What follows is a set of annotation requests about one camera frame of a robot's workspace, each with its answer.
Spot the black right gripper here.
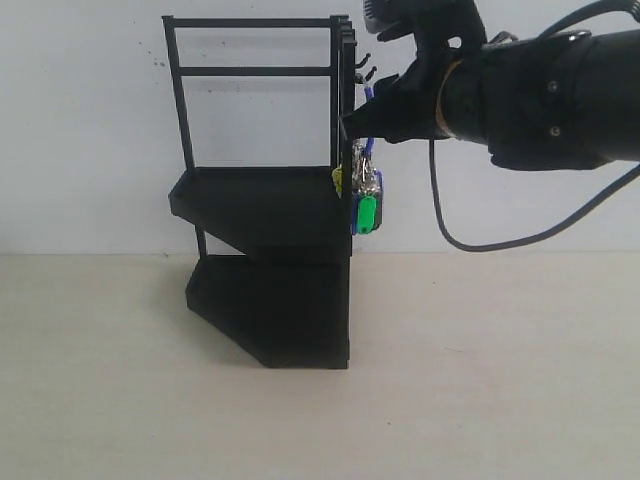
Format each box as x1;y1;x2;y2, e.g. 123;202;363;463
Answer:
340;1;487;143

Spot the colourful key tag bunch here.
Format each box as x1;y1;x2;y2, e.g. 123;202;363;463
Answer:
330;74;387;236

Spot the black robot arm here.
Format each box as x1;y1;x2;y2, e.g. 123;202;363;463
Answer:
341;1;639;171

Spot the black metal coat hook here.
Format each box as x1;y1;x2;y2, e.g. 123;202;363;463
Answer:
354;66;377;86
354;52;371;70

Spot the black metal shelf rack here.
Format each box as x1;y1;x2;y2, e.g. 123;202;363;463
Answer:
163;15;357;370

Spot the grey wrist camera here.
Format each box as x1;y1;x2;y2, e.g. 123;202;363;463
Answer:
362;0;425;42

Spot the black cable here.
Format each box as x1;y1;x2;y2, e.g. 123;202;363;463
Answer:
428;0;640;252

